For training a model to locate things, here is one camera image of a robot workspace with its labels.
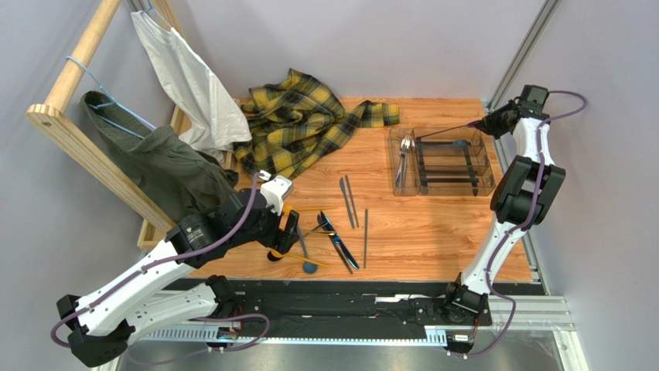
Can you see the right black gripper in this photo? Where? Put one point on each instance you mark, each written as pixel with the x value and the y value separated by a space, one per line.
pixel 496 122

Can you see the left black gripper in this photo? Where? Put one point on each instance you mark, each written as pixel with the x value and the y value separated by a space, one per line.
pixel 280 239

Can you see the purple metal spoon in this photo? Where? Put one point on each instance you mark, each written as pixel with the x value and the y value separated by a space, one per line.
pixel 469 125

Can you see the blue metal knife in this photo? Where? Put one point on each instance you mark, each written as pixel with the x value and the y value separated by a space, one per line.
pixel 345 255

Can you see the grey plastic knife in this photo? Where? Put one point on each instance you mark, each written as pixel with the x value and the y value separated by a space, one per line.
pixel 365 244

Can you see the silver spoon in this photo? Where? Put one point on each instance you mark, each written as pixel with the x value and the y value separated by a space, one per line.
pixel 407 154

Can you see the silver fork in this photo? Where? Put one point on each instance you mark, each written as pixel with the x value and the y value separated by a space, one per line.
pixel 396 177

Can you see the yellow plastic spoon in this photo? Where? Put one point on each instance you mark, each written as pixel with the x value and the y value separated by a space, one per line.
pixel 298 257
pixel 289 208

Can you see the blue-grey plastic spoon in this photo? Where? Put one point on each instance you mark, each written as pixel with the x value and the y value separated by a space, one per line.
pixel 308 267

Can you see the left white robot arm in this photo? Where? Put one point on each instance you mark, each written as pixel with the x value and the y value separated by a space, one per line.
pixel 100 326

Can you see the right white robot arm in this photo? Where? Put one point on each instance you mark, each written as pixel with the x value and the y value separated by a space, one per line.
pixel 522 199

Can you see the clear plastic utensil organizer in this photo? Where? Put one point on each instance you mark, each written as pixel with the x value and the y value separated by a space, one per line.
pixel 443 171

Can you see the yellow plaid shirt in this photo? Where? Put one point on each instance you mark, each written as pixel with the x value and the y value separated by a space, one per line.
pixel 296 122

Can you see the olive green garment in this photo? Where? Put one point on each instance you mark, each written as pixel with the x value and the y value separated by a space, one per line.
pixel 178 179

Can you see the white hanging garment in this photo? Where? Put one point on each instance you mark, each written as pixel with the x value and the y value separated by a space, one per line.
pixel 217 123

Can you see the light blue hanger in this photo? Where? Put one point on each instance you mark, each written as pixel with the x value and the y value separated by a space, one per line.
pixel 112 102

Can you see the wooden clothes rack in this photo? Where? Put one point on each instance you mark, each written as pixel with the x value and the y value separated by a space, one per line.
pixel 51 119

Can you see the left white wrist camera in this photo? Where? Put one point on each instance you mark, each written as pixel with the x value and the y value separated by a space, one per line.
pixel 275 190

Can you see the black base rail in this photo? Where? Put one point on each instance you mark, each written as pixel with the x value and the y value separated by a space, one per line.
pixel 348 310

